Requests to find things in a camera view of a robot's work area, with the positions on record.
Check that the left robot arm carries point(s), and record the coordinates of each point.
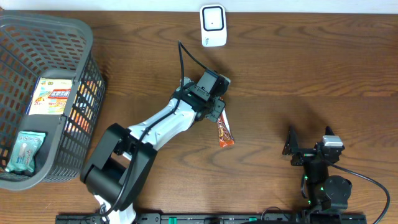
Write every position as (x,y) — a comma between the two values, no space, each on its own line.
(118,167)

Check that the yellow snack bag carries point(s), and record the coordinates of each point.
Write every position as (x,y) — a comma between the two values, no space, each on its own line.
(50,96)

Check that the teal mouthwash bottle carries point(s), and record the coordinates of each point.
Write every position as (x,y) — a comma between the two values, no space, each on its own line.
(187,83)

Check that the white barcode scanner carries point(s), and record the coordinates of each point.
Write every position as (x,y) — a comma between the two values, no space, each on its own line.
(213,25)

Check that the orange red snack bar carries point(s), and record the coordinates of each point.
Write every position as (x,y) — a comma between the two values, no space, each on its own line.
(224,133)

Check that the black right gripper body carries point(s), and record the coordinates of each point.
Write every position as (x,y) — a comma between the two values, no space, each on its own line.
(303,155)

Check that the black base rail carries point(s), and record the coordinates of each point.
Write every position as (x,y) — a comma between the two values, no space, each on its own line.
(270,215)

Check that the teal wet wipes pack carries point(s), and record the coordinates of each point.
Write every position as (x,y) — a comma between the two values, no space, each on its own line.
(26,146)

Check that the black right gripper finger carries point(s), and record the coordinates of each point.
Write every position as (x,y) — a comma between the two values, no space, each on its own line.
(329,131)
(291,146)

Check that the grey plastic shopping basket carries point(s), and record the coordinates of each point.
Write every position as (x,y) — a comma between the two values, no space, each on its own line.
(35,46)

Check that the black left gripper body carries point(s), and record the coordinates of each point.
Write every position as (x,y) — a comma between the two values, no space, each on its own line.
(218,106)

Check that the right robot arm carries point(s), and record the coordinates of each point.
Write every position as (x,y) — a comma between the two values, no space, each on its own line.
(326,193)

